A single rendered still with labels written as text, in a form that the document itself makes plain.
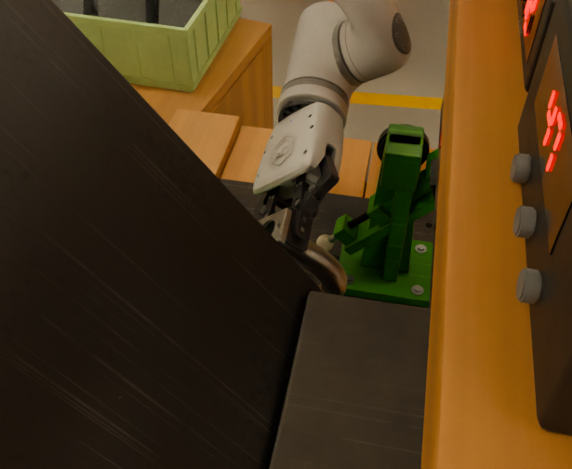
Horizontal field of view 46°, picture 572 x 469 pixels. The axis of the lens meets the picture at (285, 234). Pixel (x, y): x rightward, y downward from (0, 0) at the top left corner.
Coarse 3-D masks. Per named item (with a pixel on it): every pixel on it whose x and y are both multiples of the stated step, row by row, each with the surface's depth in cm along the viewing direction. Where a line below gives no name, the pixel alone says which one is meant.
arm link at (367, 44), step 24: (336, 0) 73; (360, 0) 72; (384, 0) 74; (360, 24) 74; (384, 24) 74; (360, 48) 76; (384, 48) 75; (408, 48) 77; (360, 72) 78; (384, 72) 78
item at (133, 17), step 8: (96, 0) 180; (104, 0) 174; (112, 0) 174; (120, 0) 174; (128, 0) 173; (136, 0) 173; (144, 0) 173; (152, 0) 178; (96, 8) 181; (104, 8) 175; (112, 8) 175; (120, 8) 175; (128, 8) 174; (136, 8) 174; (144, 8) 174; (152, 8) 178; (104, 16) 176; (112, 16) 176; (120, 16) 175; (128, 16) 175; (136, 16) 175; (144, 16) 174; (152, 16) 179
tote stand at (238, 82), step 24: (240, 24) 189; (264, 24) 189; (240, 48) 180; (264, 48) 189; (216, 72) 172; (240, 72) 177; (264, 72) 194; (144, 96) 164; (168, 96) 164; (192, 96) 164; (216, 96) 166; (240, 96) 181; (264, 96) 199; (168, 120) 157; (240, 120) 186; (264, 120) 205
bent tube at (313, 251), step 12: (276, 216) 70; (288, 216) 69; (276, 228) 70; (276, 240) 68; (288, 252) 71; (300, 252) 71; (312, 252) 72; (324, 252) 73; (300, 264) 73; (312, 264) 73; (324, 264) 73; (336, 264) 74; (324, 276) 74; (336, 276) 75; (324, 288) 78; (336, 288) 76
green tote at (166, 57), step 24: (216, 0) 169; (96, 24) 158; (120, 24) 156; (144, 24) 155; (192, 24) 155; (216, 24) 173; (120, 48) 161; (144, 48) 160; (168, 48) 158; (192, 48) 159; (216, 48) 175; (120, 72) 166; (144, 72) 165; (168, 72) 163; (192, 72) 162
